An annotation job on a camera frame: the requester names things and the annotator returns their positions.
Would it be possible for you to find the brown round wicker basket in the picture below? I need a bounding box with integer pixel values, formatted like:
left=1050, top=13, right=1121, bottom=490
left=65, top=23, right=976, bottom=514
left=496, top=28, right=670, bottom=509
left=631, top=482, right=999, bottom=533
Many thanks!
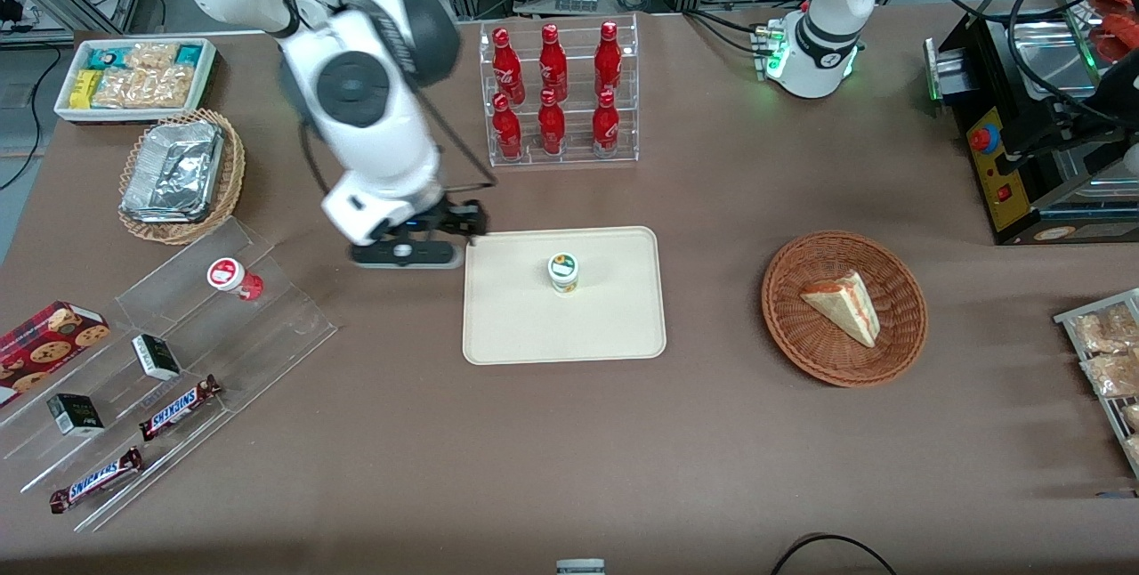
left=761, top=231, right=929, bottom=389

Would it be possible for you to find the green gum bottle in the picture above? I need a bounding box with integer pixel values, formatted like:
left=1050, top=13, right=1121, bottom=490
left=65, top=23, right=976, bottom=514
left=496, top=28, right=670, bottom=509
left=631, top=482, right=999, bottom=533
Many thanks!
left=547, top=253, right=581, bottom=296

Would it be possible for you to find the grey wire rack tray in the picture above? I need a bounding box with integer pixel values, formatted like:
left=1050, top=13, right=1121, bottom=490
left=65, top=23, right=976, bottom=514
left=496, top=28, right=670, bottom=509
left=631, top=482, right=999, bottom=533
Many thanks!
left=1054, top=288, right=1139, bottom=480

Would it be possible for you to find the triangular wrapped sandwich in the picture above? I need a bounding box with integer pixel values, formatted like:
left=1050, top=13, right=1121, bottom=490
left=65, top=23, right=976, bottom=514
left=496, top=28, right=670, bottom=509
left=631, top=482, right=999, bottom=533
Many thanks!
left=799, top=270, right=882, bottom=349

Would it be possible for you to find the red cola bottle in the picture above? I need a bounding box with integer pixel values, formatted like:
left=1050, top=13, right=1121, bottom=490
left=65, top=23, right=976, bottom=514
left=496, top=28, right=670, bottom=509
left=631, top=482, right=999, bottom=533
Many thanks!
left=492, top=28, right=527, bottom=105
left=537, top=89, right=567, bottom=156
left=492, top=93, right=524, bottom=160
left=538, top=23, right=569, bottom=102
left=594, top=20, right=623, bottom=98
left=592, top=90, right=620, bottom=156

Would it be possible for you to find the light oval wicker basket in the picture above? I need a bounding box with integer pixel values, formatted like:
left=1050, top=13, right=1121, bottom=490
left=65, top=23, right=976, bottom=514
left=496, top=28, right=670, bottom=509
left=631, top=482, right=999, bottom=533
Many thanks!
left=117, top=109, right=246, bottom=246

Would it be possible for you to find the red gum bottle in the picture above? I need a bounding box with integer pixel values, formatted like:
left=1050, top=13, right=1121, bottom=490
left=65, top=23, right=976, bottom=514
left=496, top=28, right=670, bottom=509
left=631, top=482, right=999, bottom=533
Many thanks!
left=206, top=258, right=265, bottom=302

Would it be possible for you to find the silver foil container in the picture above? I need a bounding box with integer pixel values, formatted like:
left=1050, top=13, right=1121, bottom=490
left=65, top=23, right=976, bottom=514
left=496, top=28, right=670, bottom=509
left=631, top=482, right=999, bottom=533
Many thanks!
left=123, top=120, right=224, bottom=223

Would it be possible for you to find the black sealing machine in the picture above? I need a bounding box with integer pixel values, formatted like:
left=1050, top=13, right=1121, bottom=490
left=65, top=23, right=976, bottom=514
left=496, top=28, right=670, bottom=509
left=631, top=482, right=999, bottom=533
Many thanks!
left=924, top=0, right=1139, bottom=247

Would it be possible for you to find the black floor cable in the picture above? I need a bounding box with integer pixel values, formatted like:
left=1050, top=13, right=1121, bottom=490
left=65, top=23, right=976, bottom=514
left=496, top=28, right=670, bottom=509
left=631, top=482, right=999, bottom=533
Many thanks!
left=770, top=533, right=900, bottom=575

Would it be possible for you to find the large rice cracker bag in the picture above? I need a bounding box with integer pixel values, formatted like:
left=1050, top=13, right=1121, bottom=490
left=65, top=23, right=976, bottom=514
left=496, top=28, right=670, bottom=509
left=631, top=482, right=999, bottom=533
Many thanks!
left=92, top=43, right=194, bottom=109

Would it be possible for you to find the beige plastic tray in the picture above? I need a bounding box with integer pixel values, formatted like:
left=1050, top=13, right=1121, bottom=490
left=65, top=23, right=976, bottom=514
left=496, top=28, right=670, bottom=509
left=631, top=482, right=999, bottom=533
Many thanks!
left=462, top=226, right=667, bottom=367

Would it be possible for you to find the yellow snack pack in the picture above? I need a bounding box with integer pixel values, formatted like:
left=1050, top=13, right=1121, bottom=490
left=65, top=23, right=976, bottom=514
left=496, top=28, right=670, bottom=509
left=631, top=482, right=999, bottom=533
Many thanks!
left=69, top=69, right=104, bottom=110

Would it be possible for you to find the red cookie box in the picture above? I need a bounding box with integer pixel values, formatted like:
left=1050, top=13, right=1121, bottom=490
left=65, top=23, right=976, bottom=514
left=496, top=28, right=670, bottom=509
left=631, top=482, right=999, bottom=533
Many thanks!
left=0, top=301, right=111, bottom=409

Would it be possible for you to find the small black box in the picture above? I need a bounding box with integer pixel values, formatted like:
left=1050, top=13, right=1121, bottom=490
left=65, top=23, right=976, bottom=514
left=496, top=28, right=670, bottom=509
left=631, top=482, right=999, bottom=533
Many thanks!
left=132, top=334, right=183, bottom=382
left=46, top=393, right=106, bottom=439

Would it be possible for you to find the clear acrylic bottle rack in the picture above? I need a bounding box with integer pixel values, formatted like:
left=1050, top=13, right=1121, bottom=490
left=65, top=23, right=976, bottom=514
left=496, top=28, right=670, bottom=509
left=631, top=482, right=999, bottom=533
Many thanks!
left=479, top=12, right=640, bottom=169

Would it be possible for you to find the Snickers chocolate bar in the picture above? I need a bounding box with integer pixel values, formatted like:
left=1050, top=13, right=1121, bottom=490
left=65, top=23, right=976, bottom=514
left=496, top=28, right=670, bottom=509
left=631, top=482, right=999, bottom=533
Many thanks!
left=49, top=447, right=145, bottom=515
left=139, top=375, right=223, bottom=442

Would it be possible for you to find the white rectangular snack bin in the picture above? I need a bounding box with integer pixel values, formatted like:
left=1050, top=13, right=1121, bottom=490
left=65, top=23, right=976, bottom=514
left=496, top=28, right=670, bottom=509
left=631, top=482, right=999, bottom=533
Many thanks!
left=54, top=37, right=217, bottom=125

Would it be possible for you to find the clear bag of crackers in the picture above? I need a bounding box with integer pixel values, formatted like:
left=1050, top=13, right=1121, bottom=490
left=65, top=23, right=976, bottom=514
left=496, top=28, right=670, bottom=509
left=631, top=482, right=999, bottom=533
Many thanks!
left=1068, top=304, right=1139, bottom=354
left=1080, top=351, right=1139, bottom=399

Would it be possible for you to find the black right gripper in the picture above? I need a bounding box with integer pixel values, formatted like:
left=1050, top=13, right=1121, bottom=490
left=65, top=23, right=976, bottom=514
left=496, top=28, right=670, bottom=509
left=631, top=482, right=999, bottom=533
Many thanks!
left=381, top=198, right=489, bottom=243

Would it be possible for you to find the clear acrylic stepped display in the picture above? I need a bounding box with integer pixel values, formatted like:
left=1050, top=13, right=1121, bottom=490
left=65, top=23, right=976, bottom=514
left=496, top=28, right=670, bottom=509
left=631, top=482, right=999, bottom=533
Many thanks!
left=0, top=217, right=340, bottom=534

